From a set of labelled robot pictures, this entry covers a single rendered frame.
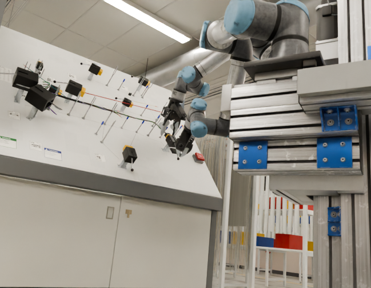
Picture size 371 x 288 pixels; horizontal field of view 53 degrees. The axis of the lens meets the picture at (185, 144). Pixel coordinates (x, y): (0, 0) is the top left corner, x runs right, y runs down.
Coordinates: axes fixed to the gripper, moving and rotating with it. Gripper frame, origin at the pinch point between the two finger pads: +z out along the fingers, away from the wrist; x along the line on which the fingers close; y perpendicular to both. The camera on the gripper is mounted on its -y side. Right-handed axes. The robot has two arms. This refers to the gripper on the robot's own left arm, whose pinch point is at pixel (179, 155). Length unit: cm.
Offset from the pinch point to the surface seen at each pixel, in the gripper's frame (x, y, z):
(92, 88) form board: 62, 17, -4
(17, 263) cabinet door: 35, -84, 4
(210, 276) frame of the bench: -40, -34, 38
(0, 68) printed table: 93, -17, -21
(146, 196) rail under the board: 5.1, -33.0, 0.9
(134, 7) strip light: 138, 261, 58
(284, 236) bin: -141, 173, 219
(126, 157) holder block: 19.5, -29.0, -13.4
